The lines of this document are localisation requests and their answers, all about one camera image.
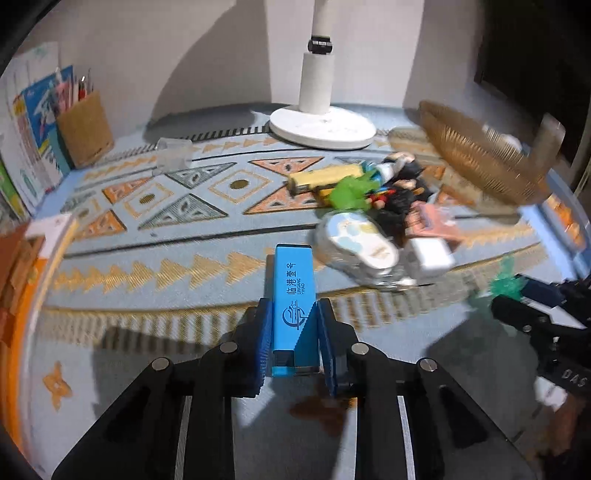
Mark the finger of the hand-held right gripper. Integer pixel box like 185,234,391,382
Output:
521,278,591,320
491,294,591,339

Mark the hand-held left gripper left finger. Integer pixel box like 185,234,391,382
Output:
51,298,274,480

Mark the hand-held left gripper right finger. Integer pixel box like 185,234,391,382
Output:
316,298,539,480

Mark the green plastic toy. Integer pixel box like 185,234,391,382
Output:
327,175,378,214
466,256,525,315

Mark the blue rectangular box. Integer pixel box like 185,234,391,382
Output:
270,243,320,378

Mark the white box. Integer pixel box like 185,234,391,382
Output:
406,235,456,281

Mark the round clear package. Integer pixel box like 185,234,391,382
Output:
315,209,417,291

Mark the pink box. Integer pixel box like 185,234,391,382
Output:
406,202,468,246

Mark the gold ribbed bowl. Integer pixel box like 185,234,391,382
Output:
418,100,567,207

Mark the white and teal plush toy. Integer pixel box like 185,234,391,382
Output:
364,159,399,186

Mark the patterned blue mat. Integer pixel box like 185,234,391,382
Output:
9,102,591,480

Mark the yellow and black box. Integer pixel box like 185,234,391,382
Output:
286,165,364,195

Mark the clear plastic box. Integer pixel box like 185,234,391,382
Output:
154,137,193,174

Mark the white fan stand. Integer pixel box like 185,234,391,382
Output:
269,0,378,150

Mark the dark screen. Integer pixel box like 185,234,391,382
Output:
475,0,591,118

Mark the orange wooden furniture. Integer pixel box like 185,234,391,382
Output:
0,222,70,467

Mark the cork pen holder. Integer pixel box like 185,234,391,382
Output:
55,90,115,169

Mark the bunch of pens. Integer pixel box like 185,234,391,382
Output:
52,67,94,118

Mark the stack of books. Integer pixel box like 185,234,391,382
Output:
0,41,75,221

